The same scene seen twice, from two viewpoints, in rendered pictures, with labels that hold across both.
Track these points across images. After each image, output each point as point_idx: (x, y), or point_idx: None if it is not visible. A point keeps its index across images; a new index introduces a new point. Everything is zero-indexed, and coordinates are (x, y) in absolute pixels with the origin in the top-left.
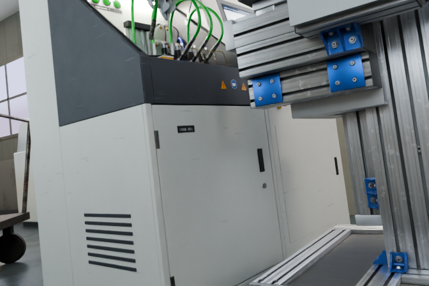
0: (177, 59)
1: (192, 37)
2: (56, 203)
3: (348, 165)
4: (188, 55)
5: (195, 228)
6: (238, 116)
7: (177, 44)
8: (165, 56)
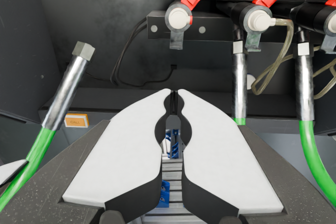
0: (230, 15)
1: (232, 113)
2: None
3: (181, 151)
4: (306, 13)
5: None
6: None
7: (253, 27)
8: (71, 126)
